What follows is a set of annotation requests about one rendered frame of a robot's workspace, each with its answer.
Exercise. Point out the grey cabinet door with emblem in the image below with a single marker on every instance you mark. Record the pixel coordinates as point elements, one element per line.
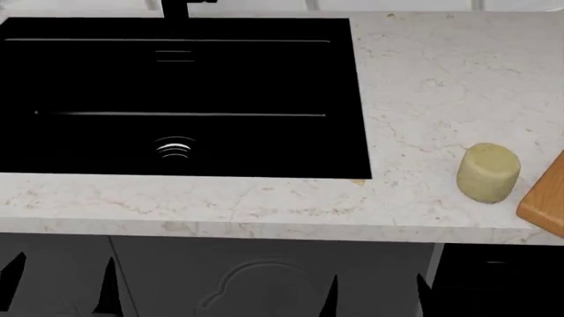
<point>264,274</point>

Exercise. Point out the wooden cutting board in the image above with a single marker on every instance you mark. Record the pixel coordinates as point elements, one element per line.
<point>544,199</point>

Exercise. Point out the pale yellow cheese block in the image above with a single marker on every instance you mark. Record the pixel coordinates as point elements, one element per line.
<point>488,172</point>

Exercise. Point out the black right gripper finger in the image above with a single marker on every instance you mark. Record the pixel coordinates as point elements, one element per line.
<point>426,300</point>
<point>331,303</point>

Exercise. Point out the black kitchen sink basin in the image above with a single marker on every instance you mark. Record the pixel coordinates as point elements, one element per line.
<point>264,82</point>

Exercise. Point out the sink drain strainer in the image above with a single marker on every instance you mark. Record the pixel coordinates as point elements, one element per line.
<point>174,147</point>

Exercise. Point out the plain grey cabinet door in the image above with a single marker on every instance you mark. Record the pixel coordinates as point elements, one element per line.
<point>57,270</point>

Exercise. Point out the black under-counter appliance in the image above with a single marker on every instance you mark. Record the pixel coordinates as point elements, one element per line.
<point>498,284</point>

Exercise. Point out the black sink faucet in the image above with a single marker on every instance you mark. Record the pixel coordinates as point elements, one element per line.
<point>175,8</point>

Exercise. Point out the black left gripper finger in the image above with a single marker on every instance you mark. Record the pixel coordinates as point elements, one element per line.
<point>12,280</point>
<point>110,294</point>

